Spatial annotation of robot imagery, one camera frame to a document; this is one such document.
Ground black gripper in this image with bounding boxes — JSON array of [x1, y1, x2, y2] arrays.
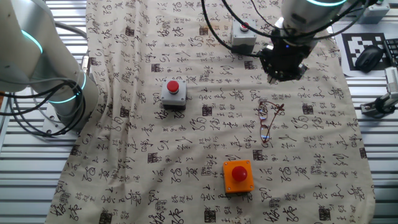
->
[[259, 30, 312, 85]]

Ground dark red framed glasses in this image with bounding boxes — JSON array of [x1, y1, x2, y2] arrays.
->
[[257, 99, 285, 144]]

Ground grey box small red button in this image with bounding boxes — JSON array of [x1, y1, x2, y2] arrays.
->
[[230, 19, 258, 55]]

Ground black white marker sheet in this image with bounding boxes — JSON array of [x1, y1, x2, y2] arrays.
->
[[331, 24, 393, 78]]

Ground black computer mouse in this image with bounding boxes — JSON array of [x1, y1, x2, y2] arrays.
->
[[354, 44, 384, 73]]

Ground grey box large red button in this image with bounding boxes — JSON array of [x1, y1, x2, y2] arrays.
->
[[160, 78, 188, 110]]

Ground grey box green button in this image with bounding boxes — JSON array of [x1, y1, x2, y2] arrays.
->
[[355, 0, 391, 25]]

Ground black keyboard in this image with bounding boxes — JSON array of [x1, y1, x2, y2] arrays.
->
[[382, 38, 398, 68]]

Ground beige calligraphy print cloth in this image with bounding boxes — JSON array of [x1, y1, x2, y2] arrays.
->
[[45, 0, 376, 224]]

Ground orange box red button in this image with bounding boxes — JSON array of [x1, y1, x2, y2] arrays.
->
[[222, 159, 255, 194]]

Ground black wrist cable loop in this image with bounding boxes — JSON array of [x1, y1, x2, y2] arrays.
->
[[200, 0, 374, 57]]

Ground camera mount clamp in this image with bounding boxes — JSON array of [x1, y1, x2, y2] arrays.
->
[[359, 92, 398, 118]]

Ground black base cable bundle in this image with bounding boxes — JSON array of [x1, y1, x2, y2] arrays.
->
[[0, 77, 88, 138]]

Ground grey cable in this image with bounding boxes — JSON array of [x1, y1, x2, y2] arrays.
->
[[54, 21, 88, 40]]

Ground metal base plate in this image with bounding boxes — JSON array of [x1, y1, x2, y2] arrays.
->
[[42, 110, 82, 141]]

